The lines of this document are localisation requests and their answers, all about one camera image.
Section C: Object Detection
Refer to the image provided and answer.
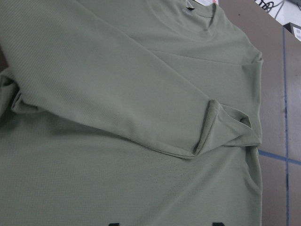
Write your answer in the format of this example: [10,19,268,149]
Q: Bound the blue tape grid lines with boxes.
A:
[259,29,301,226]

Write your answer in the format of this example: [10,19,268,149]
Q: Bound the brown paper table cover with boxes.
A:
[0,0,301,226]

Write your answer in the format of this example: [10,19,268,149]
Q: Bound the green long-sleeve shirt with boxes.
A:
[0,0,263,226]

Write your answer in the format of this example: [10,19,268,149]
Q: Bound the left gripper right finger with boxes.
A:
[212,222,225,226]

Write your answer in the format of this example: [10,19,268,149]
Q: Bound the white shirt price tag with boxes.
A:
[195,0,219,6]

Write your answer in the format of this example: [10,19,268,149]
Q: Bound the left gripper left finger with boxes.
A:
[108,223,120,226]

